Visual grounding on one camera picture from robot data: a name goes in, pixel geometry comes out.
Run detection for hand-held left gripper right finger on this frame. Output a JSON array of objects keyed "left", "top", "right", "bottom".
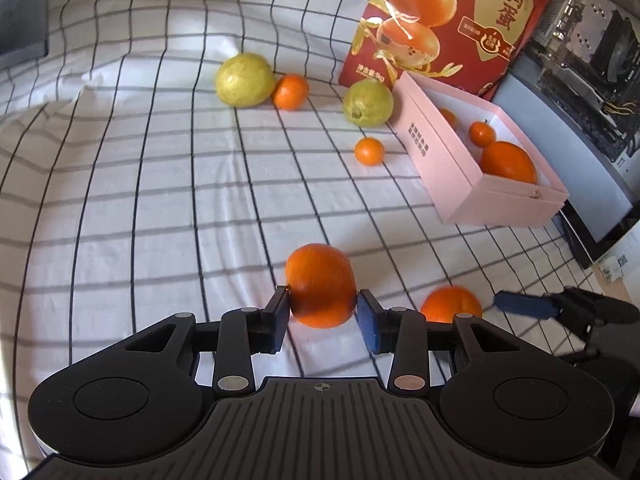
[{"left": 356, "top": 288, "right": 546, "bottom": 393}]

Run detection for green-yellow lemon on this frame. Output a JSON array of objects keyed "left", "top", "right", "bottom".
[{"left": 215, "top": 53, "right": 277, "bottom": 109}]

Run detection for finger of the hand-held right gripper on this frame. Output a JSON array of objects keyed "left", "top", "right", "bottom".
[
  {"left": 552, "top": 327, "right": 601, "bottom": 361},
  {"left": 492, "top": 286, "right": 640, "bottom": 338}
]

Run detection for dark flat panel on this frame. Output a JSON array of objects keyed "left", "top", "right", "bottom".
[{"left": 0, "top": 0, "right": 51, "bottom": 68}]

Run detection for red printed food bag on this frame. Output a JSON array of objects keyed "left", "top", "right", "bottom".
[{"left": 338, "top": 0, "right": 560, "bottom": 102}]

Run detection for black glass-sided computer case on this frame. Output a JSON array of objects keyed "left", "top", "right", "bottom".
[{"left": 492, "top": 0, "right": 640, "bottom": 271}]

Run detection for small mandarin with stem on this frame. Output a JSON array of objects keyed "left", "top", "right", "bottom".
[{"left": 468, "top": 119, "right": 497, "bottom": 148}]

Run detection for cardboard box with label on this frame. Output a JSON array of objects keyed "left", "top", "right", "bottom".
[{"left": 592, "top": 232, "right": 640, "bottom": 311}]

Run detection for large smooth orange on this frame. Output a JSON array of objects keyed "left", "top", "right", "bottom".
[{"left": 480, "top": 141, "right": 538, "bottom": 184}]

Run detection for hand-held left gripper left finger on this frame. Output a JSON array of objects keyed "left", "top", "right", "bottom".
[{"left": 122, "top": 285, "right": 292, "bottom": 393}]

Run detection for green pear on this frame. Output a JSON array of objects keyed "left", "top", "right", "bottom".
[{"left": 342, "top": 78, "right": 394, "bottom": 128}]

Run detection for medium wrinkled orange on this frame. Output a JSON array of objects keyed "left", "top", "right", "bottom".
[{"left": 420, "top": 286, "right": 484, "bottom": 324}]

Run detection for white black-checked cloth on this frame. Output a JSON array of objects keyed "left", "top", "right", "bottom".
[{"left": 0, "top": 0, "right": 626, "bottom": 466}]

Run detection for pink cardboard box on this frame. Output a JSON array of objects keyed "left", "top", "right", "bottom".
[{"left": 391, "top": 71, "right": 571, "bottom": 227}]

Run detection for medium mandarin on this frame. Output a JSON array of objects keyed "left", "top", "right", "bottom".
[{"left": 271, "top": 74, "right": 310, "bottom": 111}]

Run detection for large oval orange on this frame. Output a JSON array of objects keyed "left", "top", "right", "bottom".
[{"left": 285, "top": 243, "right": 357, "bottom": 329}]

